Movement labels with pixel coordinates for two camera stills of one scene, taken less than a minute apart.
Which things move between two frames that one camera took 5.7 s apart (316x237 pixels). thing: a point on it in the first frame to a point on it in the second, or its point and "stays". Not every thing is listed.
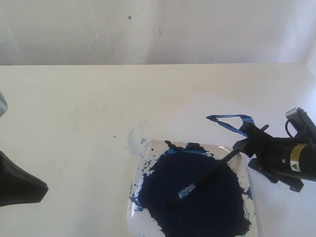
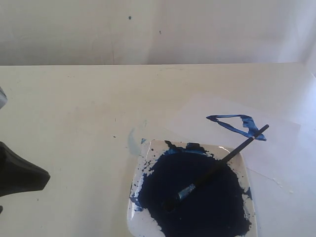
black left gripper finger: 19,185 to 18,175
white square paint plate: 220,206 stays
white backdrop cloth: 34,32 stays
